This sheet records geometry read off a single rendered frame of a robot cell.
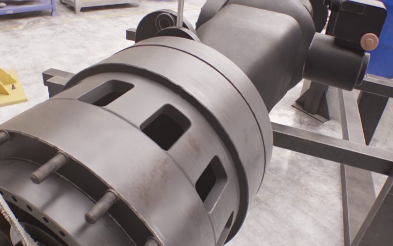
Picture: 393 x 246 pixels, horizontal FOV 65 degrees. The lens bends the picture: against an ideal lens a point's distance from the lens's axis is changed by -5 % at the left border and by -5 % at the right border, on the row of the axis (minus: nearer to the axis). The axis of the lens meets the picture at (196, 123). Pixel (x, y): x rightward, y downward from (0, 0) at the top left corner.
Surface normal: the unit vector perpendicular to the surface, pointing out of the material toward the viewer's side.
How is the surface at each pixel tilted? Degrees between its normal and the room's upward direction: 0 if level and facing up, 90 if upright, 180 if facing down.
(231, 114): 43
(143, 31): 90
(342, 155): 90
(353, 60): 58
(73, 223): 27
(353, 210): 0
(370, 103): 90
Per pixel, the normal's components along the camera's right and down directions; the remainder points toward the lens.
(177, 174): 0.69, -0.41
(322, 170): 0.09, -0.84
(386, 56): -0.11, 0.51
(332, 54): -0.30, -0.06
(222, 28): -0.11, -0.54
